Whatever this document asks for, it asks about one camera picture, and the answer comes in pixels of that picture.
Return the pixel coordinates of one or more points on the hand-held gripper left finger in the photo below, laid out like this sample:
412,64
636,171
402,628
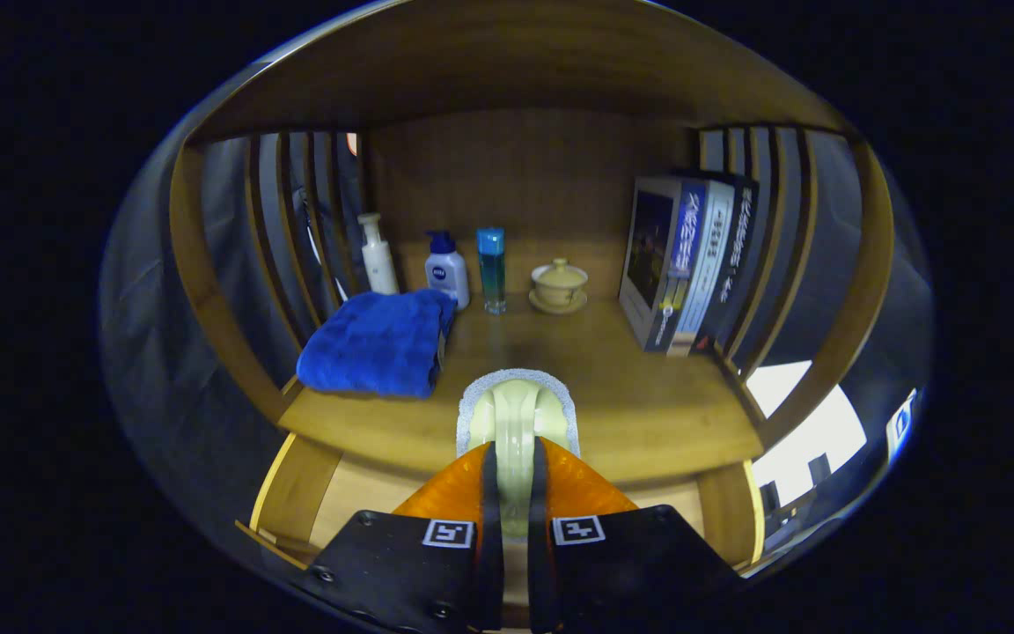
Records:
491,563

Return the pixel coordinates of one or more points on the white spine book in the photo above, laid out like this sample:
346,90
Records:
709,255

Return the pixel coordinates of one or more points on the white pump bottle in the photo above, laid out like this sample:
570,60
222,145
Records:
379,264

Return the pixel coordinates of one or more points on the pale green scrubbing brush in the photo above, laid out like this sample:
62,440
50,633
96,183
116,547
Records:
516,423

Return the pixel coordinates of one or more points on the beige lidded teacup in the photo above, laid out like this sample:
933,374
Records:
558,286

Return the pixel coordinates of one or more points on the wooden drawer with black knob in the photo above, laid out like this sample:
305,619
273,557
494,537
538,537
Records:
727,519

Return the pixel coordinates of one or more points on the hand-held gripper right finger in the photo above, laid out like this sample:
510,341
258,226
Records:
539,563

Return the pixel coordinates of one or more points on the wooden cabinet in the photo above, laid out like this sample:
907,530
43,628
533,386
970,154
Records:
525,176

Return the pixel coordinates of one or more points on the blue towel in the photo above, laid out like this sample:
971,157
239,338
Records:
375,343

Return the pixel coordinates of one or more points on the white bottle with blue cap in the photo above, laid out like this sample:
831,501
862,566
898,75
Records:
447,275

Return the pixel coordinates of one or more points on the wooden countertop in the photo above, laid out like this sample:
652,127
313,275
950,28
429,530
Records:
630,396

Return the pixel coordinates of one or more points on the teal glass bottle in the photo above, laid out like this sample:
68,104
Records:
491,273

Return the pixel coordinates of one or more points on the dark cover book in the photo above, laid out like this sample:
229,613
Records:
652,255

